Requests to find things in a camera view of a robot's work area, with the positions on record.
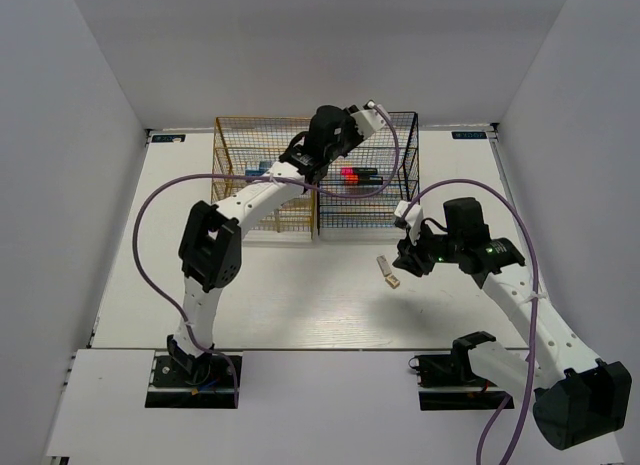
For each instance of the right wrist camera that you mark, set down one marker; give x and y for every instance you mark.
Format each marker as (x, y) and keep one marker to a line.
(409, 217)

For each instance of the beige eraser block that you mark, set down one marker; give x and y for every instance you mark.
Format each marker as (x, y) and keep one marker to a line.
(392, 281)

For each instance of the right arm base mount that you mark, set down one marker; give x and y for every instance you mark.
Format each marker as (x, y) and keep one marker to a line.
(441, 387)

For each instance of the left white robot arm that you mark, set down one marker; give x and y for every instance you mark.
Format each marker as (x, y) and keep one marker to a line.
(211, 246)

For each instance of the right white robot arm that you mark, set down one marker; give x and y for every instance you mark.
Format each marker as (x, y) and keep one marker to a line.
(573, 395)

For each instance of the left table label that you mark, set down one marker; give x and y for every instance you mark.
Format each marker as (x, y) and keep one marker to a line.
(168, 138)

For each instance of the gold wire shelf rack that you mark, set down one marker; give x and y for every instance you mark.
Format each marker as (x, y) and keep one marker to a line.
(249, 146)

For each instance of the white correction tape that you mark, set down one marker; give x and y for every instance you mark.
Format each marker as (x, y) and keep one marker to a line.
(384, 265)

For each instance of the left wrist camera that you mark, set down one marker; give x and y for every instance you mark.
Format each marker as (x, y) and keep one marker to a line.
(369, 119)

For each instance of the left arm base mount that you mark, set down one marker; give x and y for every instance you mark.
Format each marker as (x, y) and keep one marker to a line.
(171, 387)

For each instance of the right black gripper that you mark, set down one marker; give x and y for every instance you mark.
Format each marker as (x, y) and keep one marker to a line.
(411, 258)

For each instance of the black wire shelf rack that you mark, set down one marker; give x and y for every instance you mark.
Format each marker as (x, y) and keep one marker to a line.
(358, 208)

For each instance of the blue tape dispenser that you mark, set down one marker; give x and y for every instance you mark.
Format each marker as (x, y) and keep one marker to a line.
(258, 168)

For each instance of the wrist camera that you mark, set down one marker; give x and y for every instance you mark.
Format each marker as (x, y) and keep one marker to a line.
(409, 217)
(369, 119)

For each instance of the right table label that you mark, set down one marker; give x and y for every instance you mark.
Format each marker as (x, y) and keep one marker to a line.
(469, 135)

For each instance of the black handled scissors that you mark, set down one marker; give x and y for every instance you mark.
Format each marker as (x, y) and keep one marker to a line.
(277, 224)

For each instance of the table label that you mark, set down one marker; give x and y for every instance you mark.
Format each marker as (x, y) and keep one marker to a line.
(469, 135)
(168, 138)

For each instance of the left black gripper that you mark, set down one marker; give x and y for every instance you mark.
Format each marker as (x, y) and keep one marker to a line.
(349, 122)

